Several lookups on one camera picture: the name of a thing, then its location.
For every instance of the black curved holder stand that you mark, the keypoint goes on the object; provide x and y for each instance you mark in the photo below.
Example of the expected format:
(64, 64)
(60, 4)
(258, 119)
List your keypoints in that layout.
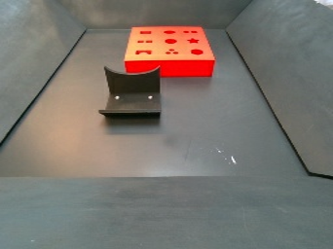
(133, 93)

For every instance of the red shape sorter box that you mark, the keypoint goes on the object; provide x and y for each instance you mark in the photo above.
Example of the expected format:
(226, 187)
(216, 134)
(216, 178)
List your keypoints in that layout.
(175, 48)

